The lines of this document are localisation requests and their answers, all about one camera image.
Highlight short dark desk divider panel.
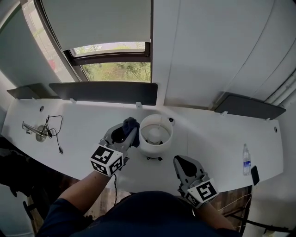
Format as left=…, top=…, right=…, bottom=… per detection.
left=6, top=82, right=60, bottom=100

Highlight grey roller blind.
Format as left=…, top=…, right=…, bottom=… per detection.
left=40, top=0, right=154, bottom=51

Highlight dark blue cloth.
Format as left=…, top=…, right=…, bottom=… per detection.
left=123, top=117, right=141, bottom=148

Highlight black power cable with plug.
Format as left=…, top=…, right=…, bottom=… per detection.
left=43, top=114, right=64, bottom=156

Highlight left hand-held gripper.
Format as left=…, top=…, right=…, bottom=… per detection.
left=90, top=123, right=138, bottom=178

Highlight white wall pipes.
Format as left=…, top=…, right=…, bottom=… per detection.
left=265, top=74, right=296, bottom=109

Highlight black office chair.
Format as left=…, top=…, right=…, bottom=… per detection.
left=0, top=136, right=60, bottom=220

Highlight person's right forearm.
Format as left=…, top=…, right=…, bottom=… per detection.
left=193, top=200, right=234, bottom=232

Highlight person's left forearm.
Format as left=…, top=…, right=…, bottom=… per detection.
left=58, top=170, right=114, bottom=210

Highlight person's dark blue shirt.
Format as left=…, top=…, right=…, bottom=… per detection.
left=36, top=190, right=242, bottom=237

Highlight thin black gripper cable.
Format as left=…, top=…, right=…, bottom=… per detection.
left=111, top=174, right=119, bottom=207

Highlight black metal stand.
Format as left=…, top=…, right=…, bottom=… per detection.
left=223, top=185, right=296, bottom=234

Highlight long dark desk divider panel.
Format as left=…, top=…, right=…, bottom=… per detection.
left=49, top=81, right=159, bottom=106

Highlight clear plastic water bottle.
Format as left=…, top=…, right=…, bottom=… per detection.
left=242, top=143, right=252, bottom=176

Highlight black smartphone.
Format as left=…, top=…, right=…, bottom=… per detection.
left=250, top=165, right=260, bottom=187

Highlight dark window frame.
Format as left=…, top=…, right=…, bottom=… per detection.
left=34, top=0, right=154, bottom=83

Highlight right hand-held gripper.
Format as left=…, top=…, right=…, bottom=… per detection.
left=173, top=155, right=219, bottom=209

